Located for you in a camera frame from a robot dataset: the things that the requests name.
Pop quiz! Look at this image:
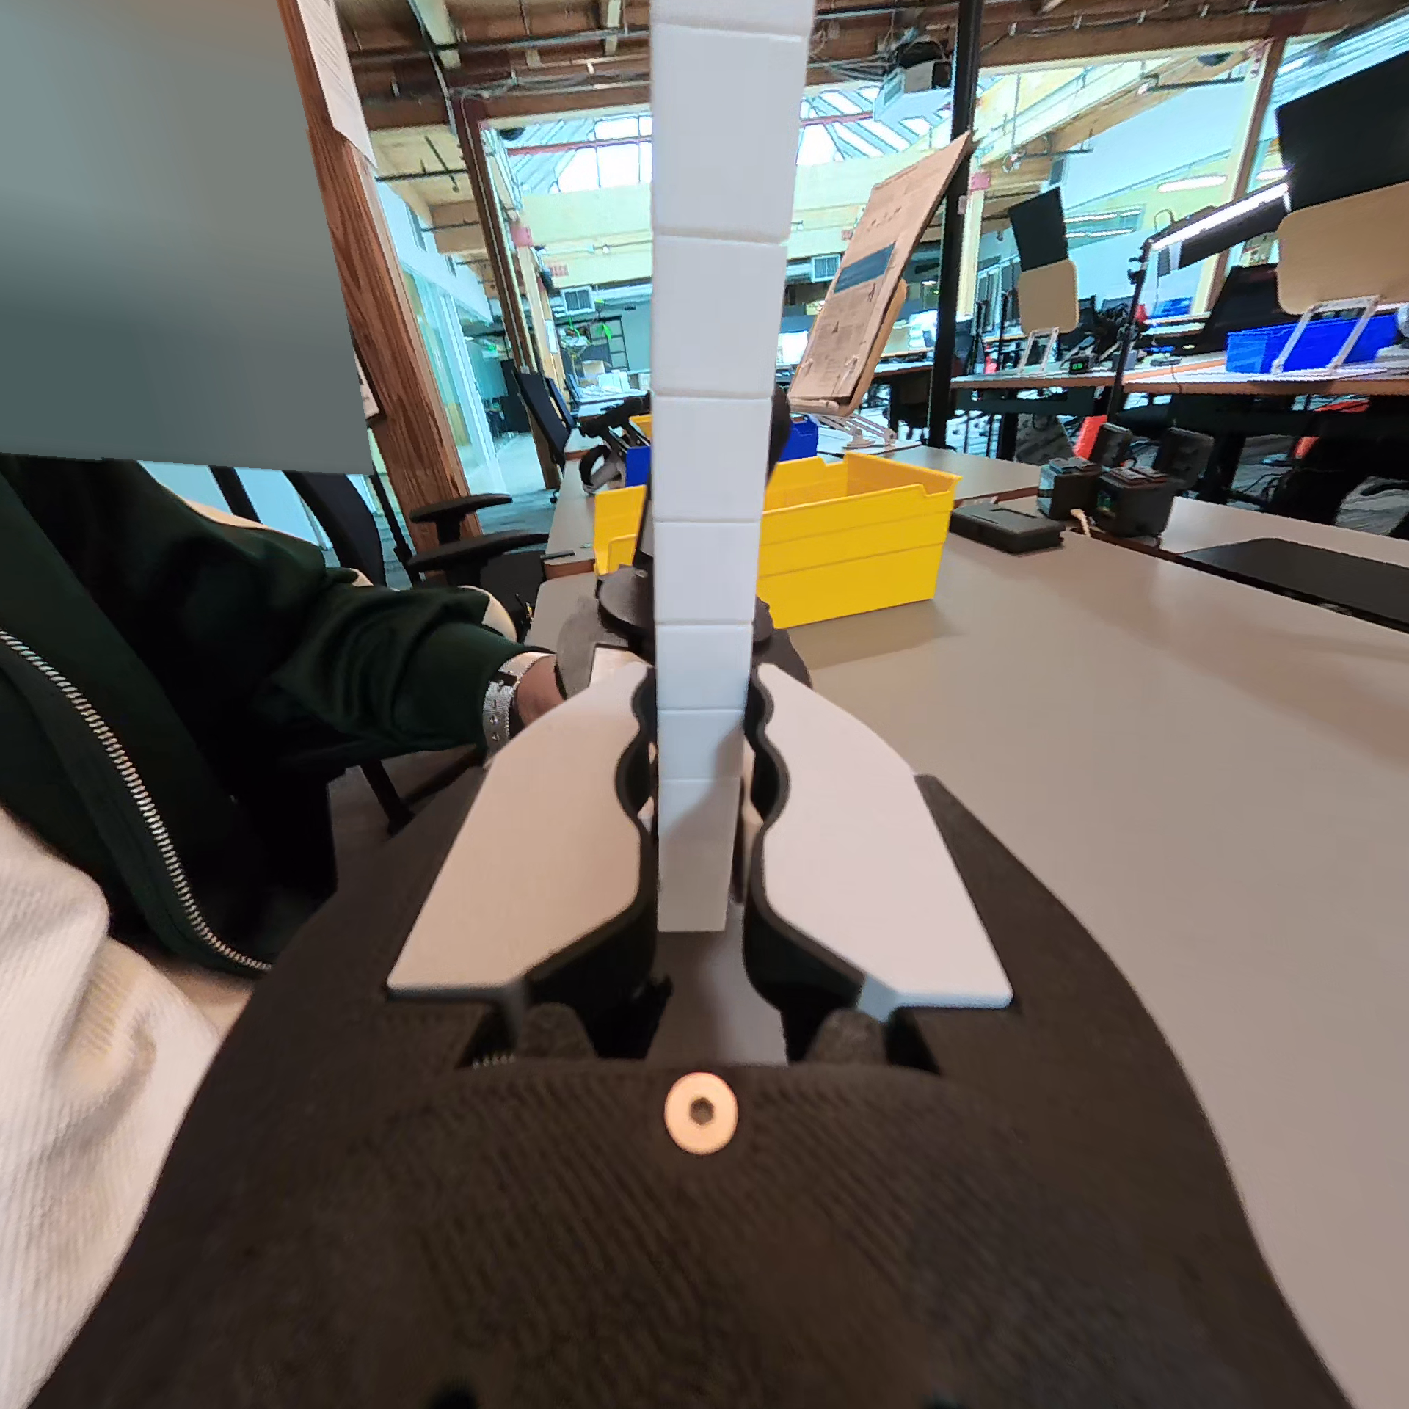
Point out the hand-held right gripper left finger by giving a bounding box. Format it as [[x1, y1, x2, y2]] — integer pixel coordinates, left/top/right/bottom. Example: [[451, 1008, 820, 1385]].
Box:
[[386, 657, 662, 1005]]

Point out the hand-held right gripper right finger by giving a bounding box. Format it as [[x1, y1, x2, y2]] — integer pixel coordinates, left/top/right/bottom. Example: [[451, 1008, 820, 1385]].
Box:
[[741, 666, 1015, 1019]]

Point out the yellow plastic bin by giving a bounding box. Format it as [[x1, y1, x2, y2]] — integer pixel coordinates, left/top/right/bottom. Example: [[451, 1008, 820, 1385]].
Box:
[[594, 453, 961, 633]]

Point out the white segmented block strip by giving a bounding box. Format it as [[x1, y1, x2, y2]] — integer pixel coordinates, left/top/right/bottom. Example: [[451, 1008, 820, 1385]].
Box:
[[650, 0, 816, 934]]

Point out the person's left forearm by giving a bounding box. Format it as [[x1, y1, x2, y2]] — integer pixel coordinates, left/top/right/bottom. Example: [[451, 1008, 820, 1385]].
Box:
[[237, 549, 519, 773]]

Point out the grey desk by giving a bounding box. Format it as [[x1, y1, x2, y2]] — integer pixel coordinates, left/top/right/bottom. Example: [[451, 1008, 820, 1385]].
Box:
[[526, 440, 1409, 1409]]

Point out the wooden-top work desk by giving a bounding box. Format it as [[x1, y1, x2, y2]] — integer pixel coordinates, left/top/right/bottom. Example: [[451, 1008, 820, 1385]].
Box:
[[950, 358, 1409, 497]]

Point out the person's left hand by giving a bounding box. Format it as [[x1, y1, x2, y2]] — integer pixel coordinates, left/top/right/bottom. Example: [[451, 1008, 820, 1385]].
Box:
[[509, 653, 570, 738]]

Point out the silver wristwatch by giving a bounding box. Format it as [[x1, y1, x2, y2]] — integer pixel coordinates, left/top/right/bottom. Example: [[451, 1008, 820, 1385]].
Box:
[[480, 653, 551, 758]]

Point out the black office chair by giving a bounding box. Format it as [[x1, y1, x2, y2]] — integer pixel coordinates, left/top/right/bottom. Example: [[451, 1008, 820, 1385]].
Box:
[[214, 468, 551, 837]]

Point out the blue plastic bin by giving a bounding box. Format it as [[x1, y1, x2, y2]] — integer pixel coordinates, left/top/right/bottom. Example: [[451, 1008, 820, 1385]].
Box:
[[625, 413, 821, 486], [1225, 313, 1399, 377]]

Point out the white board stand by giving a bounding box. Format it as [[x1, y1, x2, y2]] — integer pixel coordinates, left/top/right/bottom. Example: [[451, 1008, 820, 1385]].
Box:
[[792, 406, 894, 455]]

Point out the black flat box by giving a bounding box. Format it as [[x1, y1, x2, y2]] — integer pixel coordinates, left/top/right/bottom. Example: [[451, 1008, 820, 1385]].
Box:
[[951, 501, 1067, 554]]

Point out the brown cardboard board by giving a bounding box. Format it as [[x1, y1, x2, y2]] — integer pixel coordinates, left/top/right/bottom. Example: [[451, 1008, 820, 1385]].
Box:
[[787, 134, 977, 417]]

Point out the black battery charger set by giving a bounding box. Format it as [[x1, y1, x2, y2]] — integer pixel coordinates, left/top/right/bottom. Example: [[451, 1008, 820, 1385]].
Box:
[[1036, 423, 1212, 540]]

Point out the person's green zip jacket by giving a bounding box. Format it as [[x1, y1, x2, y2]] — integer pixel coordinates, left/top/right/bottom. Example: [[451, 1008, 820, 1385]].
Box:
[[0, 458, 519, 974]]

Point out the black metal pole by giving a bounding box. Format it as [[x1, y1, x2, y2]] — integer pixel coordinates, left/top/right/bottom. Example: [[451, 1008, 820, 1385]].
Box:
[[925, 0, 987, 450]]

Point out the beige wooden board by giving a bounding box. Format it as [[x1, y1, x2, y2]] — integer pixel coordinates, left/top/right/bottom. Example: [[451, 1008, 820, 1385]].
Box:
[[1277, 184, 1409, 313], [1017, 262, 1082, 337]]

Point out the black square panel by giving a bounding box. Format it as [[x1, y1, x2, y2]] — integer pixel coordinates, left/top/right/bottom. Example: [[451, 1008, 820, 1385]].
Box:
[[1007, 189, 1068, 273], [1277, 82, 1409, 218]]

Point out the white paper notice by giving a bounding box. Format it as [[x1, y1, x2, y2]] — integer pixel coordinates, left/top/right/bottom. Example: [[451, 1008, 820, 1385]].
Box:
[[296, 0, 379, 167]]

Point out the ceiling projector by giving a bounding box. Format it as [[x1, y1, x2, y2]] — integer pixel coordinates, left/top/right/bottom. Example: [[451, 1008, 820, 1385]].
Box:
[[875, 39, 953, 109]]

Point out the LED light bar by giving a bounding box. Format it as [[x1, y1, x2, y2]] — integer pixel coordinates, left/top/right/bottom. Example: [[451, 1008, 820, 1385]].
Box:
[[1150, 184, 1290, 262]]

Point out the wooden post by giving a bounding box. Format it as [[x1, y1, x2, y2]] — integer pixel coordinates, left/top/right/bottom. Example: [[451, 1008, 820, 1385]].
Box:
[[274, 0, 485, 552]]

